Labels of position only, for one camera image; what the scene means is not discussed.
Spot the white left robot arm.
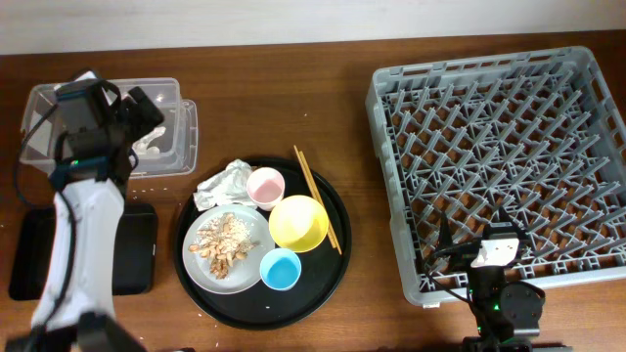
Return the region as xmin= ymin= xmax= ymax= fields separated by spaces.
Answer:
xmin=5 ymin=79 xmax=164 ymax=351

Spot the yellow bowl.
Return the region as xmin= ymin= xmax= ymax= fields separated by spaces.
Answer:
xmin=269 ymin=196 xmax=330 ymax=253

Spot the clear plastic bin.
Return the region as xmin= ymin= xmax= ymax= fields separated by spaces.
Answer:
xmin=20 ymin=77 xmax=199 ymax=179

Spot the right wooden chopstick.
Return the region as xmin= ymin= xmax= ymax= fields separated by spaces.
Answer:
xmin=298 ymin=150 xmax=343 ymax=256

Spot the black rectangular tray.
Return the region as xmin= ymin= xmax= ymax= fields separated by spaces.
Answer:
xmin=9 ymin=203 xmax=158 ymax=301

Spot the blue cup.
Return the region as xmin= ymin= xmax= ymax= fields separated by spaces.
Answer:
xmin=259 ymin=248 xmax=302 ymax=291

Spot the white tissue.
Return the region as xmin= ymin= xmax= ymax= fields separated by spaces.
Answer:
xmin=193 ymin=159 xmax=256 ymax=211

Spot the round black tray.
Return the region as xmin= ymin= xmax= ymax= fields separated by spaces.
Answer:
xmin=172 ymin=171 xmax=352 ymax=330

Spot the pile of nuts and oats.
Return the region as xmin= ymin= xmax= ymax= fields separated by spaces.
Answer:
xmin=188 ymin=212 xmax=257 ymax=280

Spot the grey plate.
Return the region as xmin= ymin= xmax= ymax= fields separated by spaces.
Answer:
xmin=181 ymin=204 xmax=275 ymax=294

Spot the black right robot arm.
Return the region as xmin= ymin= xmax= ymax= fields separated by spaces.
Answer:
xmin=433 ymin=208 xmax=546 ymax=352

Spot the pink cup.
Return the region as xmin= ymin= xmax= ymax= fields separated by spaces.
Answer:
xmin=246 ymin=167 xmax=286 ymax=211

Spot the grey dishwasher rack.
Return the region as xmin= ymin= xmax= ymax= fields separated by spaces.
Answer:
xmin=366 ymin=46 xmax=625 ymax=307

